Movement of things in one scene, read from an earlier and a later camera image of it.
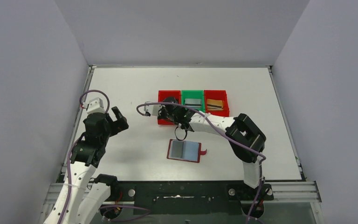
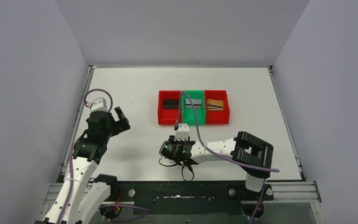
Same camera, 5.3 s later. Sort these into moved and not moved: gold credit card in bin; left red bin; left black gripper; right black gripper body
Moved: right black gripper body
Not moved: left black gripper; left red bin; gold credit card in bin
